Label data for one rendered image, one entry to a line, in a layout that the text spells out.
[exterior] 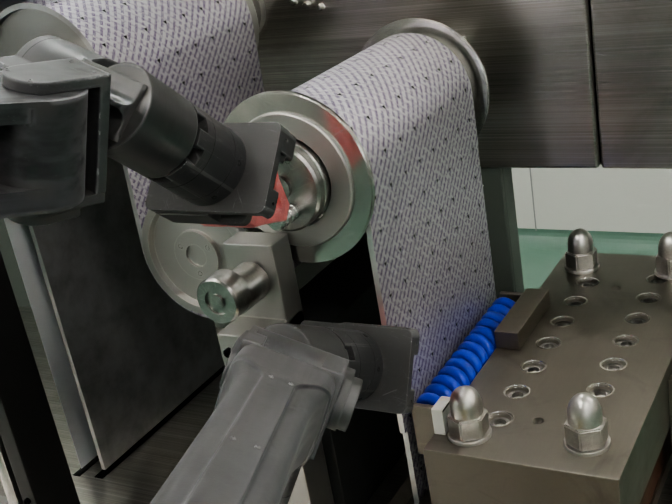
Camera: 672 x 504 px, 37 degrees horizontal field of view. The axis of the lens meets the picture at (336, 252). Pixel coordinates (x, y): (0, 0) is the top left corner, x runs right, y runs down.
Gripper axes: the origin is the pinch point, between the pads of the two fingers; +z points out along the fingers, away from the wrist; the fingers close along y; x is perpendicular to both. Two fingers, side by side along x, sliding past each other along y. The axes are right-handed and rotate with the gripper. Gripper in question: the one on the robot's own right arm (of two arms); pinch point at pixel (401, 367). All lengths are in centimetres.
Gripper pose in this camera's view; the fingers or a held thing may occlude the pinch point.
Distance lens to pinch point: 88.4
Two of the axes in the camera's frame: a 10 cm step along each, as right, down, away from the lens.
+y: 8.6, 0.4, -5.0
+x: 0.9, -9.9, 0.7
